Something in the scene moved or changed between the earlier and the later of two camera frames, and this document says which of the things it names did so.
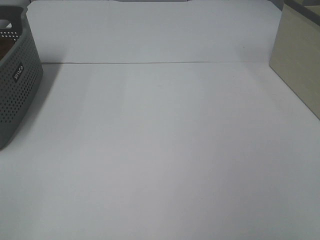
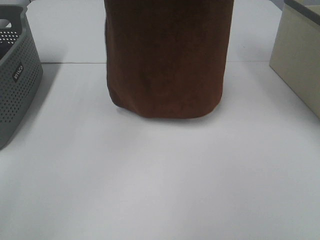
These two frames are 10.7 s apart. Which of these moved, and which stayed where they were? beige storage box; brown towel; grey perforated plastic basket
Moved: brown towel
Stayed: beige storage box; grey perforated plastic basket
